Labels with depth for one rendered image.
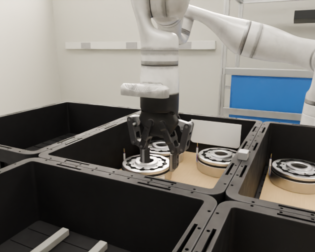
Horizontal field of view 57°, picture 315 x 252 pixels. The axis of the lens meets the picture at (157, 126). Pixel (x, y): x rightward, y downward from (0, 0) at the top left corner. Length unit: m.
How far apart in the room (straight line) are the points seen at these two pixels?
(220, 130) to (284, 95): 1.71
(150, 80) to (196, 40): 2.90
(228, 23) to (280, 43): 0.14
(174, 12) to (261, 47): 0.34
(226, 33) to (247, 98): 1.65
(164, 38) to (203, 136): 0.31
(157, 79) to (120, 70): 3.32
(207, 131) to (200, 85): 2.69
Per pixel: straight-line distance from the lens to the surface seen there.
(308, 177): 0.61
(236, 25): 0.82
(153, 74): 0.52
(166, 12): 0.54
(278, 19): 3.28
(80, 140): 0.55
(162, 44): 0.52
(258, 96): 2.43
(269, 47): 0.82
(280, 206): 0.35
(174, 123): 0.55
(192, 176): 0.63
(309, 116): 0.87
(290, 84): 2.41
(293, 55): 0.88
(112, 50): 3.88
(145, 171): 0.57
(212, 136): 0.74
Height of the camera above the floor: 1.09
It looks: 15 degrees down
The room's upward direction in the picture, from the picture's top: straight up
